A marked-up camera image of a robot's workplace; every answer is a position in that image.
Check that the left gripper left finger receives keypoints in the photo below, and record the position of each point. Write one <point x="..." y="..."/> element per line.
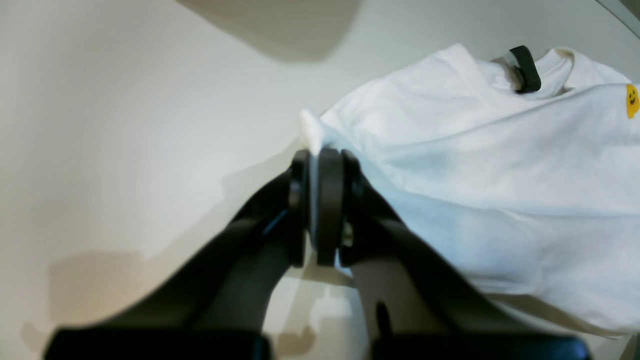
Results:
<point x="214" y="306"/>

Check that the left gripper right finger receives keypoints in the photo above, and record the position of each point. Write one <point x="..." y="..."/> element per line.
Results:
<point x="423" y="308"/>

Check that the white printed t-shirt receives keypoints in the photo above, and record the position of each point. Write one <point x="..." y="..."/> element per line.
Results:
<point x="534" y="198"/>

